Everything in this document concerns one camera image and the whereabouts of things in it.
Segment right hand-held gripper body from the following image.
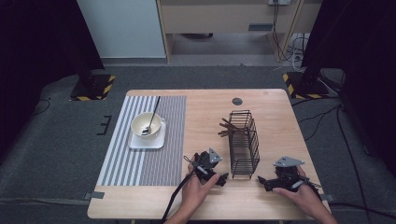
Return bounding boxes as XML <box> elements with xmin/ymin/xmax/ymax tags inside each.
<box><xmin>270</xmin><ymin>156</ymin><xmax>312</xmax><ymax>191</ymax></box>

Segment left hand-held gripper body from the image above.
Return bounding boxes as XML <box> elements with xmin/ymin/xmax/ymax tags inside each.
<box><xmin>191</xmin><ymin>147</ymin><xmax>223</xmax><ymax>184</ymax></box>

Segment black wire basket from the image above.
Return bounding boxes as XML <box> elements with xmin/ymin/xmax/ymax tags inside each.
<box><xmin>228</xmin><ymin>109</ymin><xmax>262</xmax><ymax>180</ymax></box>

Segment white square plate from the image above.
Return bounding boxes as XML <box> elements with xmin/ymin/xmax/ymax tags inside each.
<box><xmin>128</xmin><ymin>119</ymin><xmax>167</xmax><ymax>150</ymax></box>

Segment person's right hand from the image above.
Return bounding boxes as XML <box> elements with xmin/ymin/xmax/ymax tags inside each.
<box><xmin>273</xmin><ymin>166</ymin><xmax>325</xmax><ymax>217</ymax></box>

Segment person's left hand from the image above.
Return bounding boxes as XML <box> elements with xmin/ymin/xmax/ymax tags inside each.
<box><xmin>179</xmin><ymin>161</ymin><xmax>221</xmax><ymax>216</ymax></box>

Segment grey white striped placemat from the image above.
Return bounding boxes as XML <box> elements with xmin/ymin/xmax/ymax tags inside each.
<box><xmin>96</xmin><ymin>94</ymin><xmax>188</xmax><ymax>188</ymax></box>

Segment black spoon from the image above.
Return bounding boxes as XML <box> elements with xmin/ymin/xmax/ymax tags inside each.
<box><xmin>140</xmin><ymin>95</ymin><xmax>162</xmax><ymax>137</ymax></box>

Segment cream ceramic bowl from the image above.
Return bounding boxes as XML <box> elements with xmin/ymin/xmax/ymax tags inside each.
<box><xmin>130</xmin><ymin>111</ymin><xmax>163</xmax><ymax>140</ymax></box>

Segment black yellow striped stand base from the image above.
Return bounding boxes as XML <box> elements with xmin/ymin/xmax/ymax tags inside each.
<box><xmin>69</xmin><ymin>69</ymin><xmax>117</xmax><ymax>102</ymax></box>
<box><xmin>282</xmin><ymin>69</ymin><xmax>331</xmax><ymax>100</ymax></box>

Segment black tape floor mark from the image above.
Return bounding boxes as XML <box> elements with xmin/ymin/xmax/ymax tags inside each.
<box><xmin>96</xmin><ymin>115</ymin><xmax>113</xmax><ymax>136</ymax></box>

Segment light wooden desk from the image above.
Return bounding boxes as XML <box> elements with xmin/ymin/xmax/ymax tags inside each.
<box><xmin>155</xmin><ymin>0</ymin><xmax>323</xmax><ymax>64</ymax></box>

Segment black curtain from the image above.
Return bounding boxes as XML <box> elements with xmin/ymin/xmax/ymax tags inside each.
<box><xmin>0</xmin><ymin>0</ymin><xmax>106</xmax><ymax>164</ymax></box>
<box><xmin>300</xmin><ymin>0</ymin><xmax>396</xmax><ymax>176</ymax></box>

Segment white panel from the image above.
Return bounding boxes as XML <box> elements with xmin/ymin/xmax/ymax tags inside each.
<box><xmin>76</xmin><ymin>0</ymin><xmax>167</xmax><ymax>60</ymax></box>

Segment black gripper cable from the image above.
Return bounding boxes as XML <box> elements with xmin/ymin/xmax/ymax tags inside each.
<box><xmin>311</xmin><ymin>181</ymin><xmax>396</xmax><ymax>219</ymax></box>
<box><xmin>160</xmin><ymin>155</ymin><xmax>201</xmax><ymax>224</ymax></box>

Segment black floor cables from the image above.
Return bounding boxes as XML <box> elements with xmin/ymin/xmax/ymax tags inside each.
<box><xmin>291</xmin><ymin>69</ymin><xmax>375</xmax><ymax>224</ymax></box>

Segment hanging black cables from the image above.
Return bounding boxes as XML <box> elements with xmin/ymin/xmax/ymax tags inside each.
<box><xmin>271</xmin><ymin>3</ymin><xmax>310</xmax><ymax>73</ymax></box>

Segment thin black floor cable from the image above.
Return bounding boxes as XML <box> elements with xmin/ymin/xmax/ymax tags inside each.
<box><xmin>32</xmin><ymin>97</ymin><xmax>51</xmax><ymax>117</ymax></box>

